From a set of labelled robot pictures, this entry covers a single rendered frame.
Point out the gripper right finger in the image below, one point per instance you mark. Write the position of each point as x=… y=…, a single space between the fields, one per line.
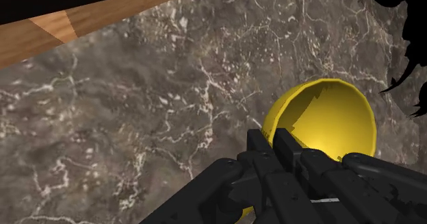
x=373 y=186

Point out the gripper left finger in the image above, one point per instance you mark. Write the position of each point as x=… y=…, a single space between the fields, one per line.
x=213 y=190

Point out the yellow bowl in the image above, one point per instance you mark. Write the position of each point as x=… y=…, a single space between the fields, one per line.
x=333 y=123

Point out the black creature figure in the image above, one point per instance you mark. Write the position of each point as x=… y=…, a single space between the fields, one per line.
x=415 y=26

